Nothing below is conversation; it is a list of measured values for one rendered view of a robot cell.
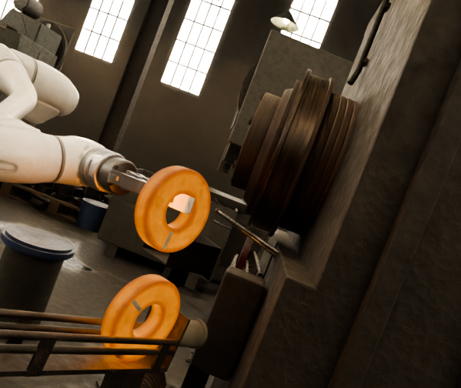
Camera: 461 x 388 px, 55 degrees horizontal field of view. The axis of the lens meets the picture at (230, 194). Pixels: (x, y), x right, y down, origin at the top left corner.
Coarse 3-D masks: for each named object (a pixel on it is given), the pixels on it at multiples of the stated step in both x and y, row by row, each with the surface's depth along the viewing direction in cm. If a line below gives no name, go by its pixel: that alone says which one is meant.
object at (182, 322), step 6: (180, 312) 86; (180, 318) 85; (186, 318) 84; (180, 324) 85; (186, 324) 84; (174, 330) 85; (180, 330) 84; (168, 336) 85; (174, 336) 84; (180, 336) 84; (180, 342) 84; (156, 348) 86; (174, 348) 84; (174, 354) 84; (168, 360) 84; (168, 366) 84
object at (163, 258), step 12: (204, 240) 186; (156, 252) 185; (180, 252) 165; (192, 252) 168; (204, 252) 170; (216, 252) 173; (168, 264) 164; (180, 264) 166; (192, 264) 169; (204, 264) 171; (168, 276) 174; (180, 276) 177; (204, 276) 177
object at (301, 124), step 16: (304, 80) 109; (320, 80) 114; (304, 96) 107; (320, 96) 107; (304, 112) 104; (288, 128) 102; (304, 128) 103; (288, 144) 103; (304, 144) 103; (272, 160) 103; (288, 160) 103; (272, 176) 105; (288, 176) 104; (272, 192) 107; (288, 192) 106; (256, 208) 110; (272, 208) 109; (256, 224) 118; (272, 224) 114
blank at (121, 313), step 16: (128, 288) 75; (144, 288) 75; (160, 288) 78; (176, 288) 82; (112, 304) 74; (128, 304) 73; (144, 304) 76; (160, 304) 80; (176, 304) 83; (112, 320) 73; (128, 320) 75; (160, 320) 82; (144, 336) 80; (160, 336) 83
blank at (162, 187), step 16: (160, 176) 75; (176, 176) 76; (192, 176) 79; (144, 192) 75; (160, 192) 75; (176, 192) 77; (192, 192) 80; (208, 192) 84; (144, 208) 74; (160, 208) 76; (192, 208) 82; (208, 208) 85; (144, 224) 74; (160, 224) 77; (176, 224) 82; (192, 224) 83; (144, 240) 78; (160, 240) 78; (176, 240) 81; (192, 240) 84
